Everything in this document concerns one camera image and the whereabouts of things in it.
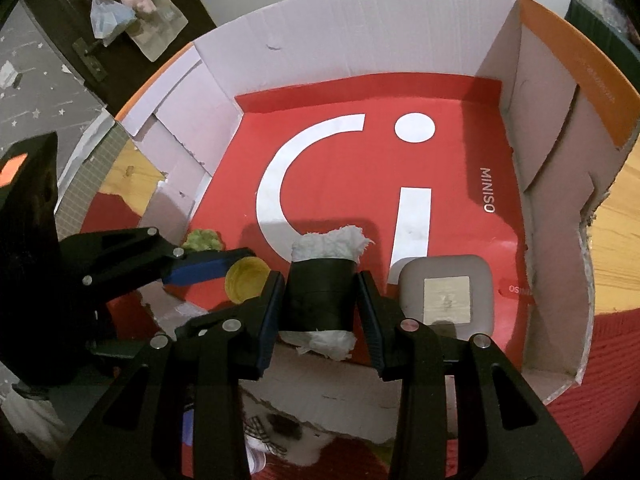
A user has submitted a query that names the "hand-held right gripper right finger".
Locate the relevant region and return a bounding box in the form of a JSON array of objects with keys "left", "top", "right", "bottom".
[{"left": 356, "top": 270, "right": 585, "bottom": 480}]

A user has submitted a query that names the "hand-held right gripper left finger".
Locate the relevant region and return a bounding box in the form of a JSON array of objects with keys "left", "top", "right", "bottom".
[{"left": 52, "top": 270, "right": 287, "bottom": 480}]

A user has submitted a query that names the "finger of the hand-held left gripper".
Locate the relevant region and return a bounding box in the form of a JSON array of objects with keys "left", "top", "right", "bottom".
[
  {"left": 59, "top": 227, "right": 257, "bottom": 307},
  {"left": 174, "top": 301, "right": 251, "bottom": 342}
]

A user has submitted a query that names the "yellow bottle cap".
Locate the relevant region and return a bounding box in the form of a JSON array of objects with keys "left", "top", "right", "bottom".
[{"left": 225, "top": 256, "right": 268, "bottom": 305}]

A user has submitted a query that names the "black white cloth roll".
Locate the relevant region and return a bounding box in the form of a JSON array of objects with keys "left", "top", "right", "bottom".
[{"left": 277, "top": 225, "right": 376, "bottom": 363}]

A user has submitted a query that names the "orange and white cardboard box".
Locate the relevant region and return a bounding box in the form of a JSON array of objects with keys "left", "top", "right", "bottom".
[{"left": 115, "top": 0, "right": 640, "bottom": 443}]

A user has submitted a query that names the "green pom-pom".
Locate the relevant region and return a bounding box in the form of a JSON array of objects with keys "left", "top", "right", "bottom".
[{"left": 181, "top": 229, "right": 222, "bottom": 252}]

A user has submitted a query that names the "grey rounded square case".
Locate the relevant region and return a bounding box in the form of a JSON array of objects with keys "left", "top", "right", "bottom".
[{"left": 399, "top": 255, "right": 496, "bottom": 347}]

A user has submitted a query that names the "grey grid cutting mat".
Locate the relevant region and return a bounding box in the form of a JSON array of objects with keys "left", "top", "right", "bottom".
[{"left": 52, "top": 110, "right": 132, "bottom": 241}]

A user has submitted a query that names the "white cotton fluff toy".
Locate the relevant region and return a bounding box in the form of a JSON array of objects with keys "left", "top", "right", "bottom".
[{"left": 243, "top": 407, "right": 336, "bottom": 467}]

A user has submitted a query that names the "red paper sheet white logo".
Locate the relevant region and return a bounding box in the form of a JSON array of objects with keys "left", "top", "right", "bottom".
[{"left": 190, "top": 74, "right": 533, "bottom": 376}]

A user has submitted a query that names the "light grey cloth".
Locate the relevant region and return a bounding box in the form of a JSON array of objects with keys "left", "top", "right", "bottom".
[{"left": 0, "top": 382, "right": 68, "bottom": 463}]

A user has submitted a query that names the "grey star print cloth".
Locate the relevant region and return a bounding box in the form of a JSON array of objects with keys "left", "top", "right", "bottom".
[{"left": 0, "top": 0, "right": 108, "bottom": 171}]

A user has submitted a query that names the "metal door latch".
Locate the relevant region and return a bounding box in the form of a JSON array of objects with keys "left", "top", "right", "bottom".
[{"left": 72, "top": 37, "right": 108, "bottom": 82}]

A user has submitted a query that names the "beige crumpled paper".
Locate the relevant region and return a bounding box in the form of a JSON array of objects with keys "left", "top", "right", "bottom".
[{"left": 125, "top": 0, "right": 190, "bottom": 63}]

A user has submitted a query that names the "red woven mat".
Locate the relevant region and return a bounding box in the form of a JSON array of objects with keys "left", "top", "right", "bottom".
[{"left": 80, "top": 192, "right": 640, "bottom": 480}]

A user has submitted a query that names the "pale blue plastic bag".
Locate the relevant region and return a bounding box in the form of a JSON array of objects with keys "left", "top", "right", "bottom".
[{"left": 89, "top": 0, "right": 137, "bottom": 47}]

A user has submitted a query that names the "dark green table cloth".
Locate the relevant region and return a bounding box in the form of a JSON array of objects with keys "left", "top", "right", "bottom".
[{"left": 565, "top": 0, "right": 640, "bottom": 57}]

